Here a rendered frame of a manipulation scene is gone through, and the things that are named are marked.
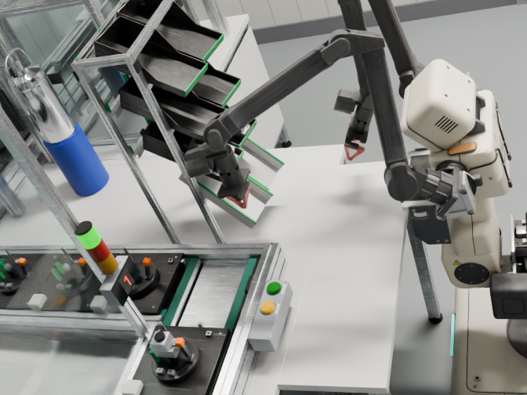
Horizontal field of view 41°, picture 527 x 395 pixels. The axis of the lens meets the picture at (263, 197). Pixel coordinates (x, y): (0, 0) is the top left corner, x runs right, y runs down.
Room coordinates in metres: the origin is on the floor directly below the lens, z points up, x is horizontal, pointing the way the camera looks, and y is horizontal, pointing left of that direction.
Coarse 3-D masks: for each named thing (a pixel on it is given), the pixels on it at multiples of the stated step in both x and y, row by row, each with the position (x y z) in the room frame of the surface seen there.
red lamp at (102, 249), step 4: (100, 244) 1.42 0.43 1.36; (104, 244) 1.43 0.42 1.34; (92, 248) 1.41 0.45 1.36; (96, 248) 1.41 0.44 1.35; (100, 248) 1.42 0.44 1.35; (104, 248) 1.42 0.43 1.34; (108, 248) 1.44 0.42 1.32; (88, 252) 1.42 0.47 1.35; (92, 252) 1.41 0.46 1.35; (96, 252) 1.41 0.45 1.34; (100, 252) 1.41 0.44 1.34; (104, 252) 1.42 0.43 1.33; (108, 252) 1.43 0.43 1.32; (92, 256) 1.42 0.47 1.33; (96, 256) 1.41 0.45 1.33; (100, 256) 1.41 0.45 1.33; (104, 256) 1.41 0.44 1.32; (96, 260) 1.41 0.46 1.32; (100, 260) 1.41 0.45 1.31
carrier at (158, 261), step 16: (144, 256) 1.77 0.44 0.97; (160, 256) 1.74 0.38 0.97; (176, 256) 1.70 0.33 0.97; (144, 272) 1.67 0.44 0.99; (160, 272) 1.67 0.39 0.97; (176, 272) 1.65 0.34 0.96; (144, 288) 1.60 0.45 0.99; (160, 288) 1.60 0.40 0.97; (144, 304) 1.56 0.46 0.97; (160, 304) 1.53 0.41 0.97
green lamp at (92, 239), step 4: (92, 228) 1.43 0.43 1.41; (88, 232) 1.42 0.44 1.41; (92, 232) 1.42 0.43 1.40; (96, 232) 1.43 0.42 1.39; (76, 236) 1.42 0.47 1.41; (80, 236) 1.41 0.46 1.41; (84, 236) 1.41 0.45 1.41; (88, 236) 1.41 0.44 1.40; (92, 236) 1.42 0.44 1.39; (96, 236) 1.42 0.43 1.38; (80, 240) 1.42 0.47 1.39; (84, 240) 1.41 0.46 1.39; (88, 240) 1.41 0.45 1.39; (92, 240) 1.41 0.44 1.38; (96, 240) 1.42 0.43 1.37; (100, 240) 1.43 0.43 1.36; (84, 244) 1.42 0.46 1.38; (88, 244) 1.41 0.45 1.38; (92, 244) 1.41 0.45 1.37; (96, 244) 1.41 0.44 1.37; (88, 248) 1.41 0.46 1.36
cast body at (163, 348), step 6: (156, 336) 1.30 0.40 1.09; (162, 336) 1.29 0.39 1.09; (168, 336) 1.29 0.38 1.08; (156, 342) 1.28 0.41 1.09; (162, 342) 1.27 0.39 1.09; (168, 342) 1.28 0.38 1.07; (156, 348) 1.28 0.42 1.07; (162, 348) 1.27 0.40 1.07; (168, 348) 1.27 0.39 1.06; (174, 348) 1.27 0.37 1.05; (156, 354) 1.29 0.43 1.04; (162, 354) 1.28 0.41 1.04; (168, 354) 1.27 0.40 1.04; (174, 354) 1.26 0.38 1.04
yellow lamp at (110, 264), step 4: (108, 256) 1.42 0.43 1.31; (112, 256) 1.43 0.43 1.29; (104, 260) 1.41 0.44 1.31; (108, 260) 1.42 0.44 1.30; (112, 260) 1.42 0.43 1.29; (116, 260) 1.44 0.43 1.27; (96, 264) 1.42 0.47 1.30; (100, 264) 1.41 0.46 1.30; (104, 264) 1.41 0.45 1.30; (108, 264) 1.41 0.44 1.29; (112, 264) 1.42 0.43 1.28; (116, 264) 1.43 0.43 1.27; (100, 268) 1.42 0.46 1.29; (104, 268) 1.41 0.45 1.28; (108, 268) 1.41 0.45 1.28; (112, 268) 1.41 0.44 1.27; (116, 268) 1.42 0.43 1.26; (104, 272) 1.41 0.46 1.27; (108, 272) 1.41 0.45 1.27
